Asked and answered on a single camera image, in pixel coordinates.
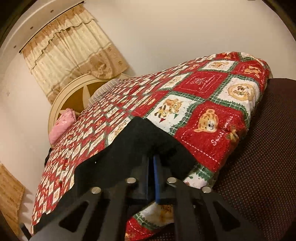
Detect beige curtain left wall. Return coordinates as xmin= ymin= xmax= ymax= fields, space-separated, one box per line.
xmin=0 ymin=164 xmax=25 ymax=236

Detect black curtain rod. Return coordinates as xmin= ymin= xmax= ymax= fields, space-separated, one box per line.
xmin=18 ymin=0 xmax=85 ymax=54

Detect red patchwork teddy bedspread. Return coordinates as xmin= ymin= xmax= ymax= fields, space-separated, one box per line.
xmin=32 ymin=52 xmax=271 ymax=233

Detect striped pillow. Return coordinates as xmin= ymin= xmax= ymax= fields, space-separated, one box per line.
xmin=88 ymin=78 xmax=120 ymax=107

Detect pink folded blanket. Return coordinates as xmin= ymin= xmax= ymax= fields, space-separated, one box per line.
xmin=49 ymin=108 xmax=76 ymax=146

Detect black pants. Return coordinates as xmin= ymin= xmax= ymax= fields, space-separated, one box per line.
xmin=34 ymin=116 xmax=197 ymax=233

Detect dark item beside bed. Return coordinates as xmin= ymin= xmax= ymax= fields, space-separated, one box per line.
xmin=44 ymin=148 xmax=52 ymax=167

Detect dark brown dotted chair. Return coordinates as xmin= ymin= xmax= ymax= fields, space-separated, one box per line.
xmin=143 ymin=78 xmax=296 ymax=241

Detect cream arched wooden headboard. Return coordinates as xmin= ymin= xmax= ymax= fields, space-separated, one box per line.
xmin=48 ymin=72 xmax=132 ymax=148

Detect beige curtain behind headboard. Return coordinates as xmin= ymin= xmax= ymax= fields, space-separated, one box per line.
xmin=22 ymin=4 xmax=128 ymax=103

